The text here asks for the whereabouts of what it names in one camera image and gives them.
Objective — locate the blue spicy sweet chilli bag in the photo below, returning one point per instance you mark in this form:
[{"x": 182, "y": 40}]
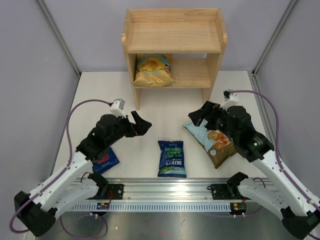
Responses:
[{"x": 106, "y": 163}]

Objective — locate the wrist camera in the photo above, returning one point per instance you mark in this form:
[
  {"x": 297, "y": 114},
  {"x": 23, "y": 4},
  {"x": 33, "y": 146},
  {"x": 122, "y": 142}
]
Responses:
[
  {"x": 117, "y": 108},
  {"x": 230, "y": 99}
]

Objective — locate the white slotted cable duct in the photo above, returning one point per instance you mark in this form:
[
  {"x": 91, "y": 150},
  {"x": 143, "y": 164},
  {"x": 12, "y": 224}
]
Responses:
[{"x": 194, "y": 207}]

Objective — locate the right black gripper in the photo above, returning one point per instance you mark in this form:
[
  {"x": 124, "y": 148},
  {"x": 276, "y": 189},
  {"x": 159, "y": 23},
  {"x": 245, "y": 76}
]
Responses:
[{"x": 209, "y": 111}]

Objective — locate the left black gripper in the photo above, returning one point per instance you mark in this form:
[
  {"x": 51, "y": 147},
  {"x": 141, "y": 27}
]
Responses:
[{"x": 141, "y": 126}]

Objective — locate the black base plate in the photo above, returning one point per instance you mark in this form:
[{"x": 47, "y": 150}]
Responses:
[
  {"x": 115, "y": 191},
  {"x": 219, "y": 191}
]

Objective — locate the yellow kettle chips bag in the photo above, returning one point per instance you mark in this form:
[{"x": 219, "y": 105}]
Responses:
[{"x": 153, "y": 70}]

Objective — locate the blue sea salt vinegar bag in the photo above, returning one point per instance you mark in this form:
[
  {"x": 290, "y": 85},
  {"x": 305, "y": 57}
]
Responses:
[{"x": 172, "y": 159}]

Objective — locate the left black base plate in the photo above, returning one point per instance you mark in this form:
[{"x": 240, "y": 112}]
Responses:
[{"x": 115, "y": 191}]

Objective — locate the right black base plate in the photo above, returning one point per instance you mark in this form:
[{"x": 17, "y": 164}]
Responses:
[{"x": 219, "y": 191}]

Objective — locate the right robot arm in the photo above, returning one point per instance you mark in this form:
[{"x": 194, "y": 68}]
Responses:
[{"x": 299, "y": 212}]

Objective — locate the light blue cassava chips bag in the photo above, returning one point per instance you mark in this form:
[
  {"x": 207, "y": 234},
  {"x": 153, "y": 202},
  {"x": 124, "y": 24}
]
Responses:
[{"x": 215, "y": 143}]

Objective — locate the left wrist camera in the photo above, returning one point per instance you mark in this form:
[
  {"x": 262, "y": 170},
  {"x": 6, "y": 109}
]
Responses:
[{"x": 117, "y": 108}]

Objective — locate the wooden two-tier shelf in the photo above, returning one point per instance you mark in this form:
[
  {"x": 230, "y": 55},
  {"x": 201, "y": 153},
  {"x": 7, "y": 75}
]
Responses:
[{"x": 195, "y": 39}]

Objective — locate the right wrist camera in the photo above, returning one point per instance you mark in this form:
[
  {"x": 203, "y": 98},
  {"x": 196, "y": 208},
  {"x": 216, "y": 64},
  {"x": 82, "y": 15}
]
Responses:
[{"x": 230, "y": 99}]

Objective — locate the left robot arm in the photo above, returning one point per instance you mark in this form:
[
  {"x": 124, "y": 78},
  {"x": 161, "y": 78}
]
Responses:
[{"x": 39, "y": 209}]

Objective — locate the aluminium mounting rail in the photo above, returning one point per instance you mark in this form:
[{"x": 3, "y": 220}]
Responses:
[{"x": 166, "y": 189}]

